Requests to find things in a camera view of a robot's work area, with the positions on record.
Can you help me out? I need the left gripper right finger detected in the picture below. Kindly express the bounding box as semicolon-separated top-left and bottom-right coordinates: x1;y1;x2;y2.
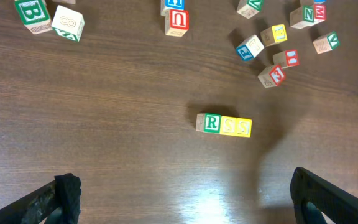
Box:
290;167;358;224

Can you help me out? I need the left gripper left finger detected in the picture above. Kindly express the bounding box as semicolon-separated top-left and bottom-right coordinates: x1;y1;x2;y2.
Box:
0;173;81;224

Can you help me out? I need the yellow S letter block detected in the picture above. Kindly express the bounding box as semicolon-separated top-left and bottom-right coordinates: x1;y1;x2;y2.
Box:
219;116;237;136

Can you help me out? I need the green R letter block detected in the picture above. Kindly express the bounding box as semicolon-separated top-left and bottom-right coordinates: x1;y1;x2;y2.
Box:
195;113;221;134

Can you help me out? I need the red I block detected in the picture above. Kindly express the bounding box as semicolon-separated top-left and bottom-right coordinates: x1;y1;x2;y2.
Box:
273;49;300;69

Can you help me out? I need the green V block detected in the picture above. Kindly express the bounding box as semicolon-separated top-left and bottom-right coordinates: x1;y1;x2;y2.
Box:
313;31;341;54

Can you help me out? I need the wooden block blue side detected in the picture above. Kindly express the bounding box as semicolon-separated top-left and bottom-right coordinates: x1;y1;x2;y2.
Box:
236;35;264;61

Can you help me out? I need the yellow B block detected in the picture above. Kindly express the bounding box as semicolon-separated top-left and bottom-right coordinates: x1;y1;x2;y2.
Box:
260;24;288;47

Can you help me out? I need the wooden block green side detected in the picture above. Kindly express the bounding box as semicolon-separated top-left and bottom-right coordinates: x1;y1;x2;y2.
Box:
52;5;85;42

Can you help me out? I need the green N block right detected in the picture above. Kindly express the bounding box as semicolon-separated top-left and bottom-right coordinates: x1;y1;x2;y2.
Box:
290;6;314;29

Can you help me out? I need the green n block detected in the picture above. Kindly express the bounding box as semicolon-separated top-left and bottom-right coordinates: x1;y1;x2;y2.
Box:
237;0;264;19
290;6;314;29

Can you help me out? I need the green B block lower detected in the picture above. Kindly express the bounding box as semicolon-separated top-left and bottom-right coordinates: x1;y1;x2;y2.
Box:
14;0;53;35

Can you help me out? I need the red M block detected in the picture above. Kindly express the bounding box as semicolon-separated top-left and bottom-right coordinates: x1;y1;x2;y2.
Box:
313;4;326;22

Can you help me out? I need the green N block centre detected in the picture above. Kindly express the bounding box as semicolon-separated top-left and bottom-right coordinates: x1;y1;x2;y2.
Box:
237;0;264;19

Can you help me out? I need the red U block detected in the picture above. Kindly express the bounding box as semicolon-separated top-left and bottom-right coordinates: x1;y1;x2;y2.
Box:
165;9;190;37

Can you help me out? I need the blue H block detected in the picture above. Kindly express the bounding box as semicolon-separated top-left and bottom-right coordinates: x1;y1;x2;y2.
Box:
160;0;185;16

